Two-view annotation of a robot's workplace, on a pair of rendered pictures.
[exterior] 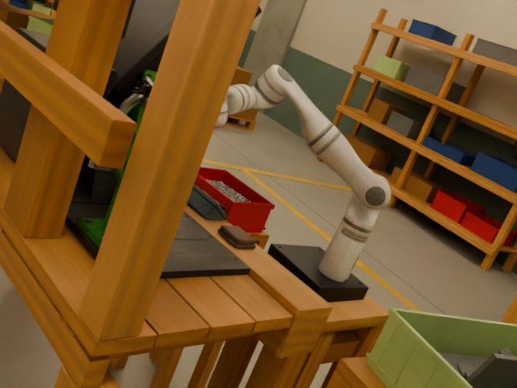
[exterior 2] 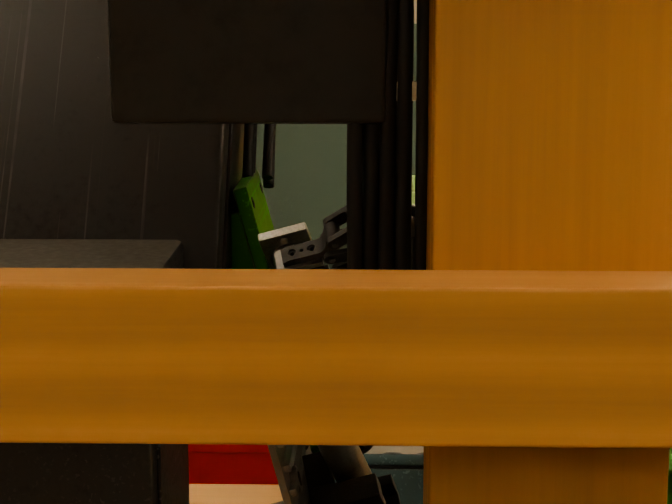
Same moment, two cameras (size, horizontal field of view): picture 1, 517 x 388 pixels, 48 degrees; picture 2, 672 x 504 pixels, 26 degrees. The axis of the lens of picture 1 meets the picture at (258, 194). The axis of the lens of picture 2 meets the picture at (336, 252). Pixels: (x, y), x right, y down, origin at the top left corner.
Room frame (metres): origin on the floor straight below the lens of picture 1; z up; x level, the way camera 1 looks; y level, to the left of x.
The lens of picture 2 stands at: (0.71, 1.13, 1.44)
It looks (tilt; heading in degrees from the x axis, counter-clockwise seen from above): 10 degrees down; 319
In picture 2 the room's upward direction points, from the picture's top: straight up
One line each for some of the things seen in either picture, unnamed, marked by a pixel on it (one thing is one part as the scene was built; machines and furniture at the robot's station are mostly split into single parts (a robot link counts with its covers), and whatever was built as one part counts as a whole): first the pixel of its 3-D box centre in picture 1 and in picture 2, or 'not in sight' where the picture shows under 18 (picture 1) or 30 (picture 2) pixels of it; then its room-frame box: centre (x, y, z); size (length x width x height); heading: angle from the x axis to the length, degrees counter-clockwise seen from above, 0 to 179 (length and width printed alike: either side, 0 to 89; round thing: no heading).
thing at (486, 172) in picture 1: (438, 127); not in sight; (7.19, -1.71, 1.10); 3.01 x 0.55 x 2.20; 39
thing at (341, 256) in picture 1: (344, 249); not in sight; (1.67, -0.30, 0.99); 0.09 x 0.09 x 0.17; 43
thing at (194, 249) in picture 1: (92, 178); not in sight; (1.69, 0.49, 0.89); 1.10 x 0.42 x 0.02; 48
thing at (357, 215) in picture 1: (368, 203); not in sight; (1.67, -0.31, 1.15); 0.09 x 0.09 x 0.17; 87
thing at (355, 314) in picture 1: (322, 292); not in sight; (1.67, -0.30, 0.83); 0.32 x 0.32 x 0.04; 46
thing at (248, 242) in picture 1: (237, 236); not in sight; (1.62, 0.01, 0.91); 0.10 x 0.08 x 0.03; 46
